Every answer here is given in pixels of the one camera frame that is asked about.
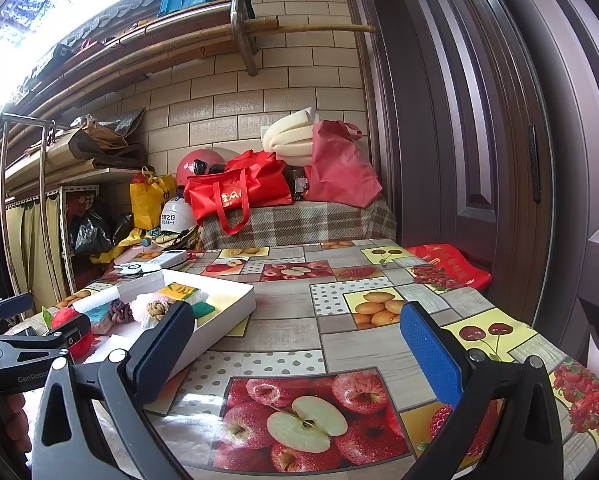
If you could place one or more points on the fruit print tablecloth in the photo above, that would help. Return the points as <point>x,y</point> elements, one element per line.
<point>289,325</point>

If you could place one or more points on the metal wall bracket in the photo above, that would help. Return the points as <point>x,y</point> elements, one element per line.
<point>244,25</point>

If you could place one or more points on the metal pipe rack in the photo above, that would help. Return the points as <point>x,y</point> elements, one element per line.
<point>42,185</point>

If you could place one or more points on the dull red fabric bag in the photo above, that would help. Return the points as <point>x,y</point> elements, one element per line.
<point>339,165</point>

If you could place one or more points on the brown panelled door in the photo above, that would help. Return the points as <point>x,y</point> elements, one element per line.
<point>479,135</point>

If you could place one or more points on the white helmet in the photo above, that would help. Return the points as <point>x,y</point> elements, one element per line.
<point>177,215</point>

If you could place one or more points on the black plastic bag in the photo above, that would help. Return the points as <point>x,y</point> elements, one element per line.
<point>92,232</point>

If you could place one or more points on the small teal box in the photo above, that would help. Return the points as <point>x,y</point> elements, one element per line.
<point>97,317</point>

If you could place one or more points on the yellow cloth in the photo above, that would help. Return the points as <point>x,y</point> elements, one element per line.
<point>119,245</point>

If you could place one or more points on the white round device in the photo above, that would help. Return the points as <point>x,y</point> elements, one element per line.
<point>129,268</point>

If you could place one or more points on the flat red printed bag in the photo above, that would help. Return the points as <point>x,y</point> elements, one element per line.
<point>449,265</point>

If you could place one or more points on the white shallow box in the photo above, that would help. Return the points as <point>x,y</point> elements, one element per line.
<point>229,300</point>

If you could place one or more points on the stack of cardboard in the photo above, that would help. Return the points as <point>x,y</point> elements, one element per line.
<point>94,145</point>

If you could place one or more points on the yellow green sponge packet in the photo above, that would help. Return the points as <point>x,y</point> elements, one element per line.
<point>177,292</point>

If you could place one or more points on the white flat device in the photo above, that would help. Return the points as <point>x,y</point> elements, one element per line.
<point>164,259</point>

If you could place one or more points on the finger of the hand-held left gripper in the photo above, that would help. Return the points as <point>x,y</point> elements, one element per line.
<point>54,340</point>
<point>14,304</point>

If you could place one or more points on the yellow shopping bag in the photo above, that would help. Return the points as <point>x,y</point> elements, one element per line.
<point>149,200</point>

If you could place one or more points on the brown plaid cloth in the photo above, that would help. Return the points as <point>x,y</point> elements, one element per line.
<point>299,225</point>

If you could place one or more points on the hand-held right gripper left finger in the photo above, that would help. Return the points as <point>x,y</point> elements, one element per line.
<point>162,355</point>

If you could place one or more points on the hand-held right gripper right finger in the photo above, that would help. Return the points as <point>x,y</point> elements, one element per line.
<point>432,355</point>

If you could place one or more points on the bright red tote bag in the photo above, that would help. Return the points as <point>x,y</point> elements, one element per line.
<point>239,185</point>

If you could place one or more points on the cream foam roll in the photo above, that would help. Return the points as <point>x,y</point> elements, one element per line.
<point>289,137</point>

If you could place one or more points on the red helmet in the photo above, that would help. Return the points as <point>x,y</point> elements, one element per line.
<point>194,165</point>

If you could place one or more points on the bundle of bamboo poles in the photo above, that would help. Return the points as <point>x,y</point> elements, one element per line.
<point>179,42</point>

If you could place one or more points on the red plush ball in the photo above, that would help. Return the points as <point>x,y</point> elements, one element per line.
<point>69,320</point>

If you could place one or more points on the person's left hand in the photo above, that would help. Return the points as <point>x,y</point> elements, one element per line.
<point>19,425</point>

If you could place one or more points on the pink pompom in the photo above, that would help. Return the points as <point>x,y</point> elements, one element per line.
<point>139,307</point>

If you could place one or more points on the yellow curtain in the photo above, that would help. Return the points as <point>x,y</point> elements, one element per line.
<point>29,250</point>

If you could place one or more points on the green yellow scouring sponge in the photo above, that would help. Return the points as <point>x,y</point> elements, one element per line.
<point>204,310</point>

